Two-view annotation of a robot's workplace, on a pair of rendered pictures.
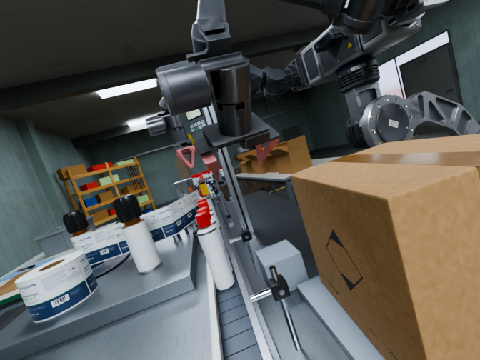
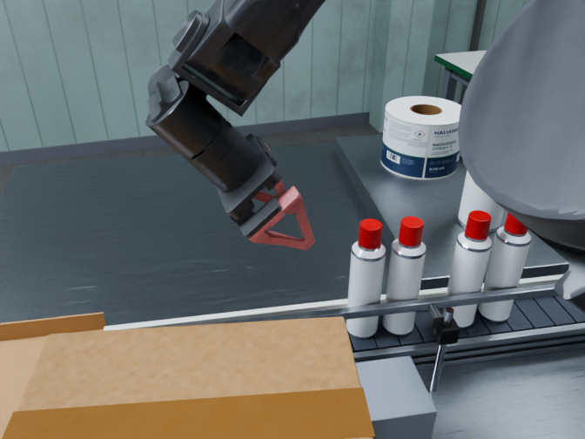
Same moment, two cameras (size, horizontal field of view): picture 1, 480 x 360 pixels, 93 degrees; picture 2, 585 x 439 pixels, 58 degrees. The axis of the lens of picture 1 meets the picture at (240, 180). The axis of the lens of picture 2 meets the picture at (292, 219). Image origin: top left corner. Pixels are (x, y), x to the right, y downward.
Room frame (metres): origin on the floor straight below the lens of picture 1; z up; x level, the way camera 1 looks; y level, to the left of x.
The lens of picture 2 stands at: (0.44, -0.52, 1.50)
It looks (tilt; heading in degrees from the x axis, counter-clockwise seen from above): 32 degrees down; 88
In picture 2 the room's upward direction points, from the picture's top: straight up
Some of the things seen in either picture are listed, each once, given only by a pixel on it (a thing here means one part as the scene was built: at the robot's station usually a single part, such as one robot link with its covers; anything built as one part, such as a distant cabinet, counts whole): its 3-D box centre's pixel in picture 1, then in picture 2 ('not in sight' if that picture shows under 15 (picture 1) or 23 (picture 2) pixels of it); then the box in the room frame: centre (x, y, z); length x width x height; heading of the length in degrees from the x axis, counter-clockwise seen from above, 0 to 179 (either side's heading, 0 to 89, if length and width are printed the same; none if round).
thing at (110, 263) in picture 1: (95, 268); not in sight; (1.07, 0.79, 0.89); 0.31 x 0.31 x 0.01
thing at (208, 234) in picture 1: (213, 250); (366, 280); (0.57, 0.12, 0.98); 0.05 x 0.05 x 0.20
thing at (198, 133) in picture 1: (198, 125); not in sight; (1.10, 0.11, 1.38); 0.17 x 0.10 x 0.19; 63
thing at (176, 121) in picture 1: (173, 123); not in sight; (0.88, 0.17, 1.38); 0.07 x 0.06 x 0.07; 105
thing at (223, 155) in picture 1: (226, 164); not in sight; (1.05, 0.04, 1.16); 0.04 x 0.04 x 0.67; 8
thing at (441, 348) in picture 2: (243, 251); (434, 341); (0.67, 0.06, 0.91); 0.07 x 0.03 x 0.17; 98
